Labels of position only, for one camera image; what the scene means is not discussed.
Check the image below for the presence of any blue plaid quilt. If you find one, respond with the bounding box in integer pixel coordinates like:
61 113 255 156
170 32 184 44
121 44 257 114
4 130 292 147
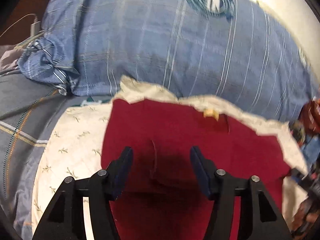
18 0 319 121

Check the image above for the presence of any white charger plug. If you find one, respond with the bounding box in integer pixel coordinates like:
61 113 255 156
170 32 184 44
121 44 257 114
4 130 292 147
30 17 41 37

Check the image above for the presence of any cream leaf-print pillow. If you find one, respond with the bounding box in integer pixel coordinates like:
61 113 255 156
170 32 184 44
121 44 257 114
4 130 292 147
31 75 309 240

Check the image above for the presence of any red knit sweater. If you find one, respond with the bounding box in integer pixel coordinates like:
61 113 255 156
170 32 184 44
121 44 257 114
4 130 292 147
101 99 290 239

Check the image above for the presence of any grey plaid bed sheet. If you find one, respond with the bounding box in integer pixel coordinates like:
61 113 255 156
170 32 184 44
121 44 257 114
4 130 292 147
0 69 112 240

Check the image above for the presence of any white charger cable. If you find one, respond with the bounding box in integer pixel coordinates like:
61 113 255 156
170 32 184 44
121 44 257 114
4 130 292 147
0 13 38 38

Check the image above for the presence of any light blue denim garment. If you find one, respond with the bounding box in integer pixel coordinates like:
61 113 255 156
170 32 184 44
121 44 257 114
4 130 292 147
301 135 320 166

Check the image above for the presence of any dark red plastic bag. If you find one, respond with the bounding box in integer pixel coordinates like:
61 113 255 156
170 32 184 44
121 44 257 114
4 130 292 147
298 99 320 135

